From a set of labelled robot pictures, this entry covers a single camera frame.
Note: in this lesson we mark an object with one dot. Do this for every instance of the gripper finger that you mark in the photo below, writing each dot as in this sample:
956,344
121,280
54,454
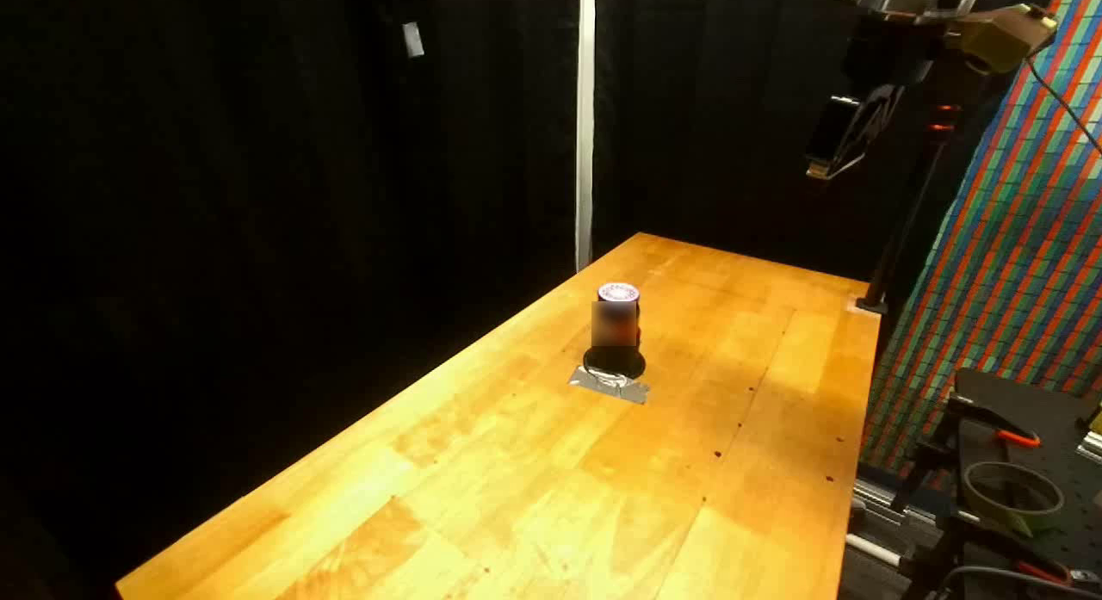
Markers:
835,135
880,111

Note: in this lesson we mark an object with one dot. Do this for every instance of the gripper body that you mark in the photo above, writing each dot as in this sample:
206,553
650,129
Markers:
887,53

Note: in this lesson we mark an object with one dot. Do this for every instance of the brown cup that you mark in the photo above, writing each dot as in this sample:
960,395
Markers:
616,324

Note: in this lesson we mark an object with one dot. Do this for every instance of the black stand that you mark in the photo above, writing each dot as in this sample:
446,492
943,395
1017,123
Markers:
904,221

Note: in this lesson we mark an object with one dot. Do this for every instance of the white pole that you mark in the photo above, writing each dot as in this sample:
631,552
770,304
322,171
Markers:
585,126

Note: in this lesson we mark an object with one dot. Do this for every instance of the roll of tape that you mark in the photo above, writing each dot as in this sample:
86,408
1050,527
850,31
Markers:
981,492

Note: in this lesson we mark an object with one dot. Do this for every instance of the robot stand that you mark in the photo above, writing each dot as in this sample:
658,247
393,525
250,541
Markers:
1059,479

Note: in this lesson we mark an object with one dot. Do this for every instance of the small grey tag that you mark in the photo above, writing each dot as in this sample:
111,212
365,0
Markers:
413,39

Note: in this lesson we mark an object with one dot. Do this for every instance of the black curtain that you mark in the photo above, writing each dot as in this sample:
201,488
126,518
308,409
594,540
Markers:
258,195

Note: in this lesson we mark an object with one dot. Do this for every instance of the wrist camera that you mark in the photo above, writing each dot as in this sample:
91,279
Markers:
999,35

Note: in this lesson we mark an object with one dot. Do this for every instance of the patch of silver duct tape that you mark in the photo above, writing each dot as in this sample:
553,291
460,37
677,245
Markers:
613,386

